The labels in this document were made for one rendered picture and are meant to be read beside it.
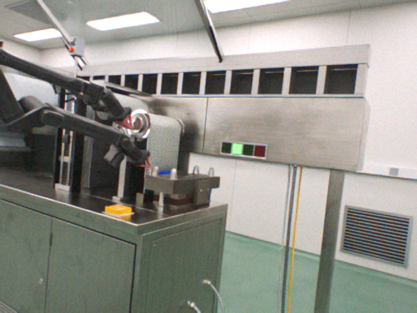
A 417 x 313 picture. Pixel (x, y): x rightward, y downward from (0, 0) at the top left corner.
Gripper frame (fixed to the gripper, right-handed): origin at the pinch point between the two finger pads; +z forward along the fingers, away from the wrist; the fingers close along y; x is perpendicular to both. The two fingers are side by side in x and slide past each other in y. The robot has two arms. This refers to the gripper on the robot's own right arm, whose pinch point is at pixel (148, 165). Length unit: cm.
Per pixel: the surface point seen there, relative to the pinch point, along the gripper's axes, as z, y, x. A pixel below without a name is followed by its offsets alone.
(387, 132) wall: 206, 83, 170
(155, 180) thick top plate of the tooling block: -2.3, 10.1, -7.5
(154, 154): -0.2, 0.2, 6.4
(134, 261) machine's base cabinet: -8.3, 22.7, -40.9
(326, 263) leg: 60, 74, -9
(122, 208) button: -15.5, 13.2, -25.7
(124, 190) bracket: 1.0, -7.8, -13.8
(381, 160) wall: 221, 81, 145
